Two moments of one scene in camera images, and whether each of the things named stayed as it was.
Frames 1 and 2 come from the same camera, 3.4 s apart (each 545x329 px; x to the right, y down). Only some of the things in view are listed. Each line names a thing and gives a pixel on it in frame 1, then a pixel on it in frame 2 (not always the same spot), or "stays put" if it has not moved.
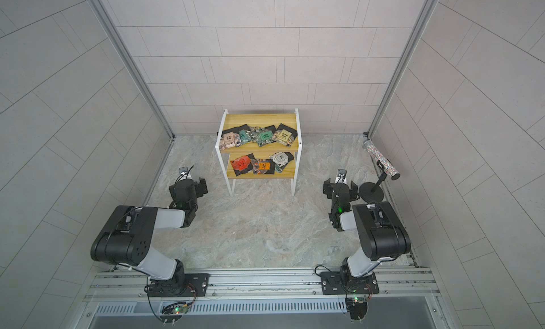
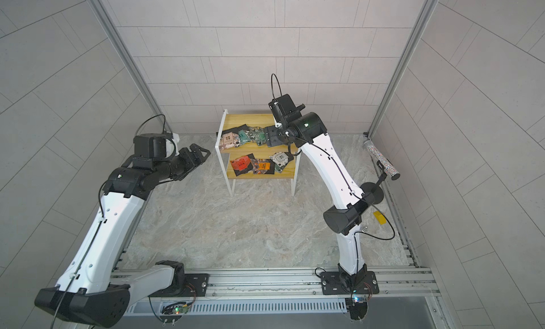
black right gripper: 331,187 -> 274,137
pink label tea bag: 230,140 stays put
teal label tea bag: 244,136 stays put
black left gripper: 199,188 -> 191,163
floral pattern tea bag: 254,134 stays put
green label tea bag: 265,135 stays put
